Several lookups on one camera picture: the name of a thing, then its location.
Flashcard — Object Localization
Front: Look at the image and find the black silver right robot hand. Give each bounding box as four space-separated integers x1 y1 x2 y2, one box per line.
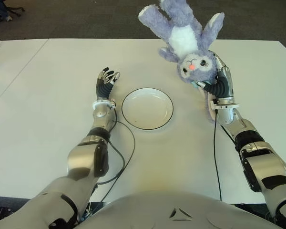
196 52 235 100

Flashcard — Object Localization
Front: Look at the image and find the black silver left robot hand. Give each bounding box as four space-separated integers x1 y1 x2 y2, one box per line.
95 67 122 102

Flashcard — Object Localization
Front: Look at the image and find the purple plush bunny doll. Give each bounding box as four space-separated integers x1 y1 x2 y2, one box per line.
138 0 226 124

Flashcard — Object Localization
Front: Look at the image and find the white plate with black rim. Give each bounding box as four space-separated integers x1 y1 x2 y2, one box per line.
121 87 174 131

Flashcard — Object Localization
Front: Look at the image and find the black office chair base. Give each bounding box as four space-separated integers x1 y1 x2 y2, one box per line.
4 0 26 17

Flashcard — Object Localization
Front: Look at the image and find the person in blue jeans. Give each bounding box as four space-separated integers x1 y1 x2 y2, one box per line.
0 0 14 23

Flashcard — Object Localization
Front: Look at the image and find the silver robot torso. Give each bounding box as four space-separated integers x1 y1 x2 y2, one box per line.
73 189 277 229

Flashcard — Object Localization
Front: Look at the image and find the black box under table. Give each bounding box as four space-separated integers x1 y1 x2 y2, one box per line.
0 206 15 218

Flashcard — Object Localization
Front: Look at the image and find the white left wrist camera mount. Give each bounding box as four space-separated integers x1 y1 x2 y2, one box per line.
92 100 117 110

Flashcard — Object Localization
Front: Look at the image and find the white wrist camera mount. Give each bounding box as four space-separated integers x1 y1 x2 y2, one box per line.
211 99 240 111
92 100 117 110

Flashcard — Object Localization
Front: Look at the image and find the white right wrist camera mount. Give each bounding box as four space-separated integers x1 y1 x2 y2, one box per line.
211 99 240 111

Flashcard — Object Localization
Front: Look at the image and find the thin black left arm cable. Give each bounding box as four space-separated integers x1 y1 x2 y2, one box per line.
101 108 136 201

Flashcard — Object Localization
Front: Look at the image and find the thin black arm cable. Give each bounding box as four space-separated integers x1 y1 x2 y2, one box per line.
213 108 224 201
101 108 136 201

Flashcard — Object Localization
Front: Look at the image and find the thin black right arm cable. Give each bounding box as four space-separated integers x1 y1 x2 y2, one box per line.
213 108 224 201

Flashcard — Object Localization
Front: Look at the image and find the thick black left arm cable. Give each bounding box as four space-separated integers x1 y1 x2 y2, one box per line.
85 140 126 210

